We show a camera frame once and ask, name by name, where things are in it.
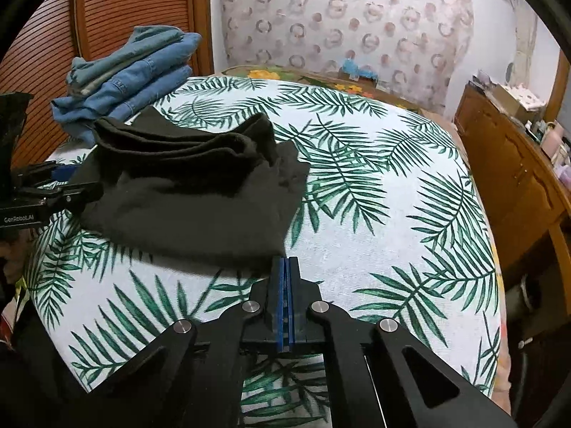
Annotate dark olive pants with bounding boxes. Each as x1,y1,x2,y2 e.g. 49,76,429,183
71,106,310,267

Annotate stack of folded blue jeans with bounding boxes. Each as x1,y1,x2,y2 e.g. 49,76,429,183
51,25,202,146

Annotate wooden louvred wardrobe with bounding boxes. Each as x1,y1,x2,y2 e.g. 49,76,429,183
1,0,215,167

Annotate floral blanket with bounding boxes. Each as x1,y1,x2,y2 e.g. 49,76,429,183
218,65,426,113

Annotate blue topped cardboard box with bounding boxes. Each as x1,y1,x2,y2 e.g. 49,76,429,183
340,58,378,83

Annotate wooden sideboard cabinet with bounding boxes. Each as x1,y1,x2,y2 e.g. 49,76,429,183
455,83,570,285

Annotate circle pattern curtain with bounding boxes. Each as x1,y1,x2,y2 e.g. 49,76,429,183
222,0,473,114

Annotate cardboard box with dotted cloth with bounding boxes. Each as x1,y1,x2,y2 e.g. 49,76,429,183
491,84,546,124

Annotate pink thermos jug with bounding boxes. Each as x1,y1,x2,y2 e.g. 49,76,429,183
540,122,564,159

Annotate beige tied curtain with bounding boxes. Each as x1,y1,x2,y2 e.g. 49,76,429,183
509,0,538,87

